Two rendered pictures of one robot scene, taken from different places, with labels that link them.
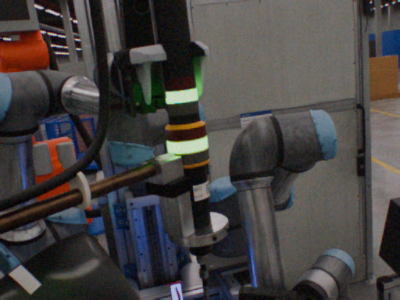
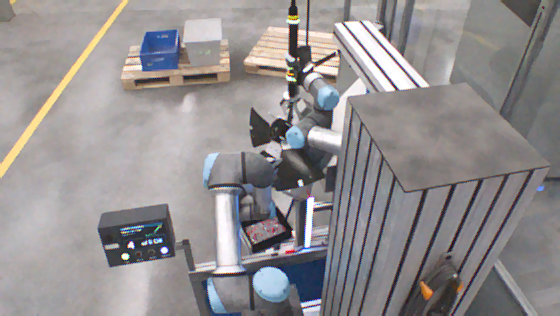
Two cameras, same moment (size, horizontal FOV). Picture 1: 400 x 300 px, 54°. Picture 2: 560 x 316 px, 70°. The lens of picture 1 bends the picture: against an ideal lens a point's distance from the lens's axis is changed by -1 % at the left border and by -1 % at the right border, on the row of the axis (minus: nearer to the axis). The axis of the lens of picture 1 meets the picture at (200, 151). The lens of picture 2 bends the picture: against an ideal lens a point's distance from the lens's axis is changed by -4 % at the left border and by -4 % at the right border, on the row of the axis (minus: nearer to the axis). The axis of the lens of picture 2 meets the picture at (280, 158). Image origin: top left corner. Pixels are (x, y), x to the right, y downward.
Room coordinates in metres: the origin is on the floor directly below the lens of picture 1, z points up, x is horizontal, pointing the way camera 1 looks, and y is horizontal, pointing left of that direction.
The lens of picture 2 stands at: (1.93, -0.04, 2.44)
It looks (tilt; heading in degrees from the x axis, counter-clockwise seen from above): 41 degrees down; 180
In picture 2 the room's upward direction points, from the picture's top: straight up
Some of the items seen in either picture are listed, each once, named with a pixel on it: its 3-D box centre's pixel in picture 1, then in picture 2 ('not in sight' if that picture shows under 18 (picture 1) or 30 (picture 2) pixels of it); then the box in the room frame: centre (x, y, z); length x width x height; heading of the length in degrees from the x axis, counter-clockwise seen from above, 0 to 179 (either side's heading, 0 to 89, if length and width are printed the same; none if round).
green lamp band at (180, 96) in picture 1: (181, 95); not in sight; (0.41, 0.01, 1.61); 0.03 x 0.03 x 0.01
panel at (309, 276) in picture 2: not in sight; (286, 298); (0.79, -0.01, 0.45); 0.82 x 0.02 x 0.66; 102
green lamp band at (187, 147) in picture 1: (187, 143); not in sight; (0.41, 0.01, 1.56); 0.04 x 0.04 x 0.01
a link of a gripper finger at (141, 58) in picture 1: (148, 76); not in sight; (0.42, 0.05, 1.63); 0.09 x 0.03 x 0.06; 14
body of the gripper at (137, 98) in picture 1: (145, 77); (305, 74); (0.53, 0.06, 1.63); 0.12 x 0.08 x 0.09; 22
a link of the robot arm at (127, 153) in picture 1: (135, 130); (320, 118); (0.69, 0.11, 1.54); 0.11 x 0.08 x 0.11; 141
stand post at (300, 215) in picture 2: not in sight; (300, 220); (0.26, 0.09, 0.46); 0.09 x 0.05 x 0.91; 12
